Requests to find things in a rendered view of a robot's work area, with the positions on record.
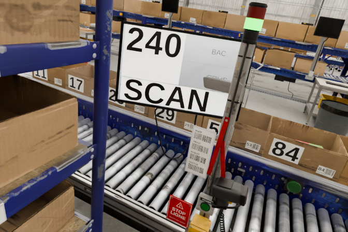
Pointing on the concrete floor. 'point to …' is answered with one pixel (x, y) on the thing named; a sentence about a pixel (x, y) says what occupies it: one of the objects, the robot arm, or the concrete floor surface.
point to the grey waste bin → (332, 117)
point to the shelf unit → (65, 54)
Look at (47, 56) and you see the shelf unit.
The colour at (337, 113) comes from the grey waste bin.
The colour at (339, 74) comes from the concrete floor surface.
